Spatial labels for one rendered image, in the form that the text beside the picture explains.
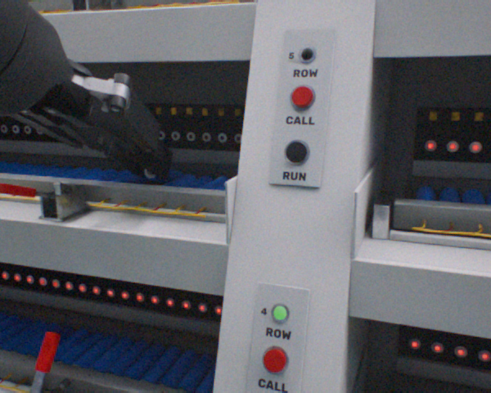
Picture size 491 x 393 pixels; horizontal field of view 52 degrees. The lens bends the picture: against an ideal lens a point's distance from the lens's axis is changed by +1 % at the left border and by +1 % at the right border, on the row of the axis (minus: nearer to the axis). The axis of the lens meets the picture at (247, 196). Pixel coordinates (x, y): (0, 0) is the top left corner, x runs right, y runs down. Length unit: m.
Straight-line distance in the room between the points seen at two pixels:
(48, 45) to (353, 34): 0.22
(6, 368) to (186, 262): 0.27
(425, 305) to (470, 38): 0.19
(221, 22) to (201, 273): 0.21
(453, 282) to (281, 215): 0.13
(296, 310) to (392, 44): 0.21
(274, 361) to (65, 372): 0.25
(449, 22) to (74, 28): 0.33
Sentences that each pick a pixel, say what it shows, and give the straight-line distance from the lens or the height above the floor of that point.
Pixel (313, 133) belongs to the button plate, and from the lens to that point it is 0.38.
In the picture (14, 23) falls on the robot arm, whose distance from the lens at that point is 0.32.
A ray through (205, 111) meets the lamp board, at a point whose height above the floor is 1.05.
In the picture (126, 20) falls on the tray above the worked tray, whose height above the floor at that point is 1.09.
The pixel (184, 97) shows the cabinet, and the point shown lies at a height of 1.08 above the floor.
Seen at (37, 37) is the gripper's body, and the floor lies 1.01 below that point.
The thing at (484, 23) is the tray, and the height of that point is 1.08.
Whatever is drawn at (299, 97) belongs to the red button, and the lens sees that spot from 0.39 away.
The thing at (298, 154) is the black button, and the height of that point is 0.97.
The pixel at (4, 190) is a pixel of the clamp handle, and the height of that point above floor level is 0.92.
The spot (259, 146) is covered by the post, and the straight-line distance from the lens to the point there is 0.39.
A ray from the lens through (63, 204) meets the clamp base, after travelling 0.49.
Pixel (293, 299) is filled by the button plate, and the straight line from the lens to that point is 0.38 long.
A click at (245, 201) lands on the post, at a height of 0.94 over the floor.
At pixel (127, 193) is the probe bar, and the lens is 0.49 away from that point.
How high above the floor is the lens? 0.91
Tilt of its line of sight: 5 degrees up
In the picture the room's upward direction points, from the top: 6 degrees clockwise
